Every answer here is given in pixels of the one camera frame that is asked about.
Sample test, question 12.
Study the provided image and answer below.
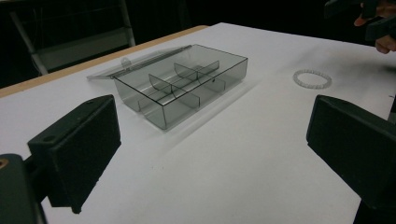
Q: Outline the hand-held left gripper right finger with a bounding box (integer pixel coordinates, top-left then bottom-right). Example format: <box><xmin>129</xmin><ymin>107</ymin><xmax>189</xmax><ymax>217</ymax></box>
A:
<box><xmin>305</xmin><ymin>94</ymin><xmax>396</xmax><ymax>211</ymax></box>

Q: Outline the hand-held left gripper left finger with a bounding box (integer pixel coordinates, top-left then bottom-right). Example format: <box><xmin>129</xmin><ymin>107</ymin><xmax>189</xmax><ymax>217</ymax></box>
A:
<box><xmin>27</xmin><ymin>94</ymin><xmax>122</xmax><ymax>215</ymax></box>

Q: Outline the clear beaded bracelet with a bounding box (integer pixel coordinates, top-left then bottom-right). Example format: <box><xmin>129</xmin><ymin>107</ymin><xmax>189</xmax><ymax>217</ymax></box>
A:
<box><xmin>292</xmin><ymin>69</ymin><xmax>332</xmax><ymax>91</ymax></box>

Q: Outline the clear grey compartment box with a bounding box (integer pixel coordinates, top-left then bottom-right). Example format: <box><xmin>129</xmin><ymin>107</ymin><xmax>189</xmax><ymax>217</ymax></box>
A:
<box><xmin>86</xmin><ymin>44</ymin><xmax>249</xmax><ymax>131</ymax></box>

